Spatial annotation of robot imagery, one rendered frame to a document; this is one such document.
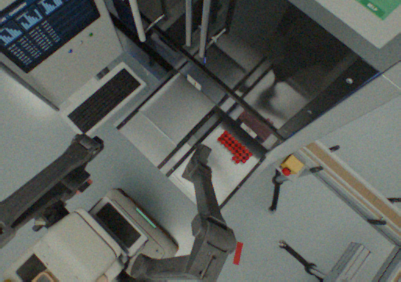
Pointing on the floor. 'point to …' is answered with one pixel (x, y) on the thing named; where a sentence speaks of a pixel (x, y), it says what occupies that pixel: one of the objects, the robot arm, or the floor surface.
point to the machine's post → (343, 111)
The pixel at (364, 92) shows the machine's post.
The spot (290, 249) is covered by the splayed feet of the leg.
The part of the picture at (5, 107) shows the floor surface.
